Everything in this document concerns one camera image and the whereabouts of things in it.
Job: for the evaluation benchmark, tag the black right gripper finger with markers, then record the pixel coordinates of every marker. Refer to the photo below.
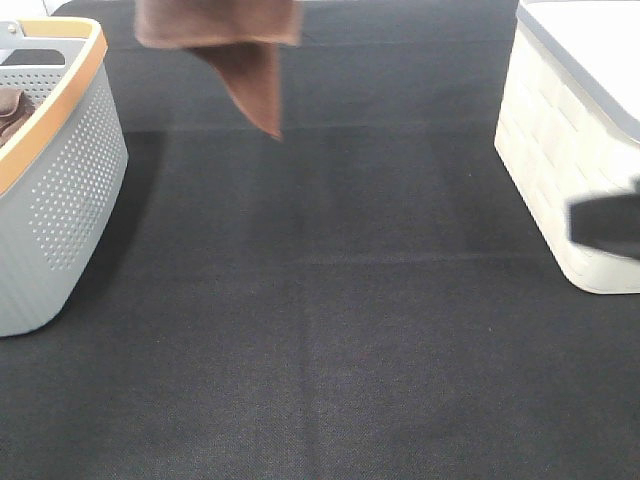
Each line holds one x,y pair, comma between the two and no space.
608,223

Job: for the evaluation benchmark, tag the brown microfibre towel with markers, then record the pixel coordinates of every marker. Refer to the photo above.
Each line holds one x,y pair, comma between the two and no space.
240,40

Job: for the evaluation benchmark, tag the white woven storage basket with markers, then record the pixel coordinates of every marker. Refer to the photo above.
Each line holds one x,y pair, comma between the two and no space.
568,126

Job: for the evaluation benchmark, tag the black table cloth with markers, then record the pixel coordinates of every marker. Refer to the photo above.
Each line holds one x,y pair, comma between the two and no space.
367,298

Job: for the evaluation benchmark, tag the grey perforated laundry basket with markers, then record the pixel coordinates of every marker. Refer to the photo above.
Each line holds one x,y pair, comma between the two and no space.
61,172

